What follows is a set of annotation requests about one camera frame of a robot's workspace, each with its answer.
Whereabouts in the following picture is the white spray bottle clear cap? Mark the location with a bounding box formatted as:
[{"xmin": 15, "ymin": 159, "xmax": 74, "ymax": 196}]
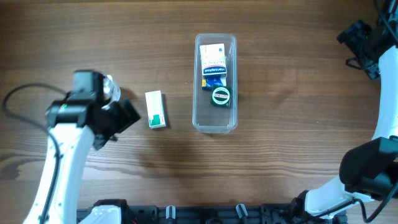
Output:
[{"xmin": 103, "ymin": 75, "xmax": 121, "ymax": 102}]

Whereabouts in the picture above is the blue yellow VapoDrops box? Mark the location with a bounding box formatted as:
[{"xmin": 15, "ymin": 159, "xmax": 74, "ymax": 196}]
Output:
[{"xmin": 201, "ymin": 56, "xmax": 227, "ymax": 90}]

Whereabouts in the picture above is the dark green round-label box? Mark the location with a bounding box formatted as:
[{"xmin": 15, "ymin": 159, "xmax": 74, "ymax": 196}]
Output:
[{"xmin": 210, "ymin": 85, "xmax": 232, "ymax": 108}]

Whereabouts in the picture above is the white Hansaplast plaster box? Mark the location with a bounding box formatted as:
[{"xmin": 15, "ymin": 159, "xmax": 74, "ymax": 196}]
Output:
[{"xmin": 200, "ymin": 44, "xmax": 227, "ymax": 78}]

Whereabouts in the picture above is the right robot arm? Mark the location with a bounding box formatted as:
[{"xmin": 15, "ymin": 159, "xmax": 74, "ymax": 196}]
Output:
[{"xmin": 288, "ymin": 1, "xmax": 397, "ymax": 223}]

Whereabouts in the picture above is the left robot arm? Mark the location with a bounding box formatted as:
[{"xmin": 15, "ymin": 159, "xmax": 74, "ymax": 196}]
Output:
[{"xmin": 24, "ymin": 70, "xmax": 141, "ymax": 223}]

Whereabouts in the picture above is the clear plastic container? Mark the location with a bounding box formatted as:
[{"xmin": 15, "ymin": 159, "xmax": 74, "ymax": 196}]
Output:
[{"xmin": 192, "ymin": 34, "xmax": 238, "ymax": 134}]

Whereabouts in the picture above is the white green medicine box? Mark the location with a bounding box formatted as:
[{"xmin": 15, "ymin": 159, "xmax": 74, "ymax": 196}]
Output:
[{"xmin": 145, "ymin": 90, "xmax": 166, "ymax": 129}]

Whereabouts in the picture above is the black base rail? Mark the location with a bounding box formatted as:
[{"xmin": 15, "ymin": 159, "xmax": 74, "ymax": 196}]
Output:
[{"xmin": 76, "ymin": 203, "xmax": 348, "ymax": 224}]

